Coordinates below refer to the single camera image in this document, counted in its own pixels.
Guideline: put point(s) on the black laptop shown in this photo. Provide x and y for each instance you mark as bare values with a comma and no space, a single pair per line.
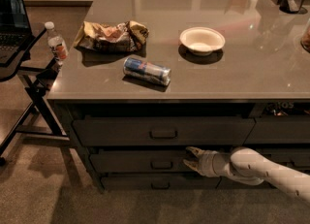
15,30

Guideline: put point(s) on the black laptop stand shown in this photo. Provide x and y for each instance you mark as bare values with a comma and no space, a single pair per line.
35,90

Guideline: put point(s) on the blue silver energy drink can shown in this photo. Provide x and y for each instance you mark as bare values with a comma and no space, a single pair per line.
147,71

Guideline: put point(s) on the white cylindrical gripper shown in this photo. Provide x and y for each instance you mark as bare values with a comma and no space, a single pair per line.
205,163

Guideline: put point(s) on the clear plastic water bottle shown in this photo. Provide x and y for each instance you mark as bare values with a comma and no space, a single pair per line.
56,43

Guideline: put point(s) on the crumpled chip bag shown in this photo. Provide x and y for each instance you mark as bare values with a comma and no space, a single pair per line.
128,36

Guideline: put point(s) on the white paper bowl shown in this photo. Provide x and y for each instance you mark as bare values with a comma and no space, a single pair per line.
202,41

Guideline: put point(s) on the snack packet in drawer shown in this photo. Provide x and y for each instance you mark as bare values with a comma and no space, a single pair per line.
287,108

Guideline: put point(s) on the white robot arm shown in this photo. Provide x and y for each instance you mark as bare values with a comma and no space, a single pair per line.
247,166

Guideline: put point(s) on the dark drawer cabinet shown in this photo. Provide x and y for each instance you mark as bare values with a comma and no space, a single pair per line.
143,145

